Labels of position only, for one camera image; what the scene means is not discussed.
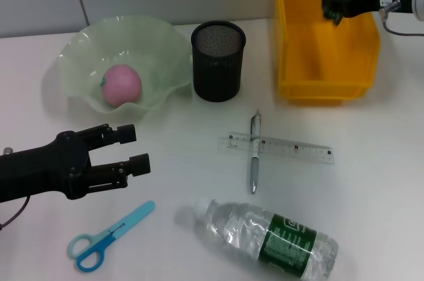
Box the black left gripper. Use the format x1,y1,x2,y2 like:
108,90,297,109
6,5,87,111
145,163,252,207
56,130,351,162
0,123,152,204

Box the pink peach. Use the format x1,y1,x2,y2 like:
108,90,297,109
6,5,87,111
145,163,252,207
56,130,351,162
100,64,143,107

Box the green label water bottle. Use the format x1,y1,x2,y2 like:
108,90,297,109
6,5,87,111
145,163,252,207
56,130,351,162
190,197,339,278

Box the blue scissors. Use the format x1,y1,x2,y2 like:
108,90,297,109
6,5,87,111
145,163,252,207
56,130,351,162
67,199,156,272

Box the pale green glass fruit plate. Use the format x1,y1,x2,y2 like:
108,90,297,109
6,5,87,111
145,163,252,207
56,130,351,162
52,15,193,115

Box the black mesh pen holder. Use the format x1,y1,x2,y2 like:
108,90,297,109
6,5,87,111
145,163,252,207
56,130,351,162
190,21,248,103

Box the silver ballpoint pen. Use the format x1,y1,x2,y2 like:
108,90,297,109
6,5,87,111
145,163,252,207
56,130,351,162
248,109,262,195

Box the transparent plastic ruler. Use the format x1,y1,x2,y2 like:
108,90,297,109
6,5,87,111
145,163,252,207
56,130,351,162
217,131,335,165

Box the yellow plastic storage bin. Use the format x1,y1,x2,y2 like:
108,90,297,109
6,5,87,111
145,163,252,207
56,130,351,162
273,0,382,106

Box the grey right gripper cable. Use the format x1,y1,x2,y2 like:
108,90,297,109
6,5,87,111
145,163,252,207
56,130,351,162
378,0,424,37

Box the dark left gripper cable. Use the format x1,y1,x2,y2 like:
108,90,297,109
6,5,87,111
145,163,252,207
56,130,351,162
0,147,31,231

